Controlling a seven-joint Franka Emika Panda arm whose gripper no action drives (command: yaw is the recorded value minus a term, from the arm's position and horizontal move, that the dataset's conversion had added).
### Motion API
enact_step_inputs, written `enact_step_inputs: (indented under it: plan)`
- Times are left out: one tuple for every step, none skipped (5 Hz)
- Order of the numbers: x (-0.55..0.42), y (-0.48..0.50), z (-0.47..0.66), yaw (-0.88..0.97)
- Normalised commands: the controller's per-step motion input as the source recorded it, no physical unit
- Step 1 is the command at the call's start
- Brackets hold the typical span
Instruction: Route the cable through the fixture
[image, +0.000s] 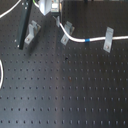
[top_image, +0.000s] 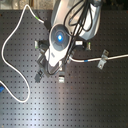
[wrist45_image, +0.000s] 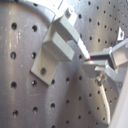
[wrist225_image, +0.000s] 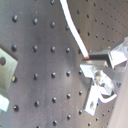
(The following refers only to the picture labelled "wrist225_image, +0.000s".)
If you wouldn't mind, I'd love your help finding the metal cable clip bracket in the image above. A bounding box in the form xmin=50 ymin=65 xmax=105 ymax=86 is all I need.
xmin=0 ymin=48 xmax=18 ymax=111

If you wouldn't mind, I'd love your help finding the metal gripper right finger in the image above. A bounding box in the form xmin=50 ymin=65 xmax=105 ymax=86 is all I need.
xmin=89 ymin=37 xmax=128 ymax=69

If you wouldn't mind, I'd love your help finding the thin white wire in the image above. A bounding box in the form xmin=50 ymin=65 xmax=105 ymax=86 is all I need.
xmin=99 ymin=93 xmax=118 ymax=103

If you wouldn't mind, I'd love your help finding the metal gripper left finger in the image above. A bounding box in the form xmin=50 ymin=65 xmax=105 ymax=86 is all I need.
xmin=80 ymin=60 xmax=121 ymax=115

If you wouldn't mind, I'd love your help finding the white cable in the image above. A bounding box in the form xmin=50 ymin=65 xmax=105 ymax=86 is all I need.
xmin=59 ymin=0 xmax=91 ymax=61

